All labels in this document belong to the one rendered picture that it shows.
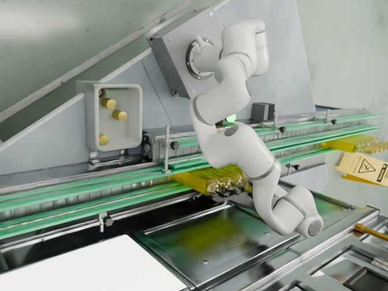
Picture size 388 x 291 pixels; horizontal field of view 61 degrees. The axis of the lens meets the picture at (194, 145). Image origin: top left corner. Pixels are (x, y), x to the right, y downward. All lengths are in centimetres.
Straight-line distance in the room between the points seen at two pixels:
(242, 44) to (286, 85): 102
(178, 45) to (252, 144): 58
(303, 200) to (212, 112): 34
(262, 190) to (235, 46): 39
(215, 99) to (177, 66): 46
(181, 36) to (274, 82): 75
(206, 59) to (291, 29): 81
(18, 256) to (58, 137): 38
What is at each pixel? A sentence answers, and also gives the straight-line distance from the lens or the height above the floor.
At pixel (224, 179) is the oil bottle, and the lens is 118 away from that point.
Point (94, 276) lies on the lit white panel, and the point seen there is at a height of 113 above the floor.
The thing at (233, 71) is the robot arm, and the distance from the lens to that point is 80.
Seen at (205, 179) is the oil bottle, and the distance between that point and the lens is 114.
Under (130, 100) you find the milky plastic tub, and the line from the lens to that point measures 123.
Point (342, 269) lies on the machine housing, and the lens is 117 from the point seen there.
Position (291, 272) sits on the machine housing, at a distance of 105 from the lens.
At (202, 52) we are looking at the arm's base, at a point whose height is 92.
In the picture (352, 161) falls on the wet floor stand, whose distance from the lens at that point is 446.
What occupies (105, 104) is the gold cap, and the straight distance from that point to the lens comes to 116.
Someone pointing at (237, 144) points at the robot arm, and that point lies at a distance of 77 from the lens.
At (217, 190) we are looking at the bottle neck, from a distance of 112.
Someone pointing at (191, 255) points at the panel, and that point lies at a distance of 102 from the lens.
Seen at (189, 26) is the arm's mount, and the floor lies 86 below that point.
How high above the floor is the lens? 184
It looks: 47 degrees down
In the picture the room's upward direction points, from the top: 109 degrees clockwise
